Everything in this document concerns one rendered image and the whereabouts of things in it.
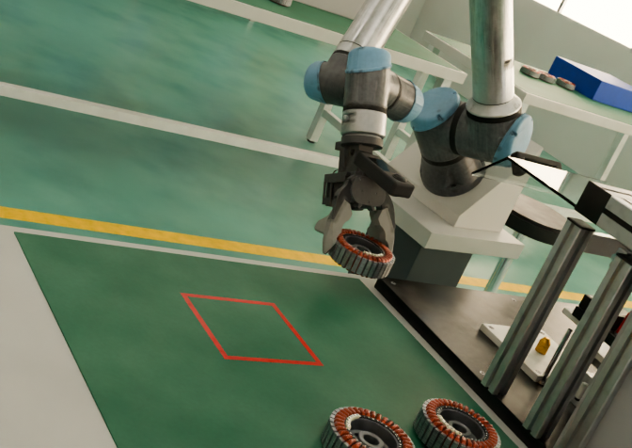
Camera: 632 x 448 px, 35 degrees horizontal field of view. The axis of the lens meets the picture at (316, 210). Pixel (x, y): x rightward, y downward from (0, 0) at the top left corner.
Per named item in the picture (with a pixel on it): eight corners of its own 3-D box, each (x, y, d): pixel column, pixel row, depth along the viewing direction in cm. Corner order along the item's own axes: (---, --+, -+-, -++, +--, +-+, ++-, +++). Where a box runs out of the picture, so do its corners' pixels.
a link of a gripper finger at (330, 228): (308, 254, 166) (336, 211, 169) (329, 254, 161) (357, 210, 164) (295, 242, 164) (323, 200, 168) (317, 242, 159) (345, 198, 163)
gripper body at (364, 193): (355, 214, 174) (361, 146, 175) (387, 212, 167) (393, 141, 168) (320, 208, 169) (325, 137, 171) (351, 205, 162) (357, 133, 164)
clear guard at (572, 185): (470, 173, 162) (486, 140, 160) (568, 197, 176) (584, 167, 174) (608, 280, 137) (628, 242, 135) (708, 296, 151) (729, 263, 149)
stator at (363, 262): (313, 241, 167) (322, 222, 165) (365, 249, 173) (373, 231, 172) (345, 277, 158) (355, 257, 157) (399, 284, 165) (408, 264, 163)
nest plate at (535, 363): (479, 328, 168) (481, 322, 168) (539, 335, 177) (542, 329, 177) (534, 382, 157) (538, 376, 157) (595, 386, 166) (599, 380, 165)
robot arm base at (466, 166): (408, 181, 236) (398, 152, 229) (450, 139, 241) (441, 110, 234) (456, 206, 227) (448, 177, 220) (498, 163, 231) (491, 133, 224)
